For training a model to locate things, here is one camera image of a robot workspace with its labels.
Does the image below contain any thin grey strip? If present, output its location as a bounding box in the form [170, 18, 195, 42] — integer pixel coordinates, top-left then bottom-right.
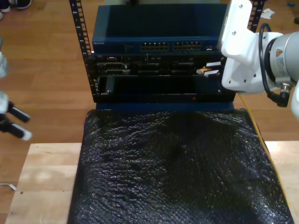
[0, 182, 17, 190]

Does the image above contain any crumpled white paper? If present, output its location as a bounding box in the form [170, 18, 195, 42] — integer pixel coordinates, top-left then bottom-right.
[260, 8, 275, 21]

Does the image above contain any black perforated rack post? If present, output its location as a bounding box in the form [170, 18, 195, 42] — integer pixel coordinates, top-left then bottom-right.
[69, 0, 100, 104]
[248, 0, 266, 33]

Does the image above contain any black bubble wrap mat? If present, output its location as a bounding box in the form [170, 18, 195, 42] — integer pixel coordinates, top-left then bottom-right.
[67, 108, 294, 224]

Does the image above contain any blue network switch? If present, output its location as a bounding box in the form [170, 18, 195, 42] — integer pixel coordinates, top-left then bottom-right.
[92, 4, 234, 55]

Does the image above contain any black rack server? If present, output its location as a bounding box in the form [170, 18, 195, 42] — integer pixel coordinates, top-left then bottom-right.
[92, 54, 226, 77]

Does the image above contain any person's dark shoe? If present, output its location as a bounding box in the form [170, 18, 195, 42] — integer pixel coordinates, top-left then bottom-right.
[15, 0, 33, 10]

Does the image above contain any yellow network cable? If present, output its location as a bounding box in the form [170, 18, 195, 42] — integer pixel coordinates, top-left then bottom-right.
[195, 66, 290, 206]

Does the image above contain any blue rack base plate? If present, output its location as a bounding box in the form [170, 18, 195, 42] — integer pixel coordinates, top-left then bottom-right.
[95, 101, 235, 113]

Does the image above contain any black empty rack chassis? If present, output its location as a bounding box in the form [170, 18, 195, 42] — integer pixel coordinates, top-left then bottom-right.
[97, 74, 235, 103]

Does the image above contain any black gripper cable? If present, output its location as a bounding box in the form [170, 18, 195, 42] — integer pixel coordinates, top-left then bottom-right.
[258, 22, 295, 108]

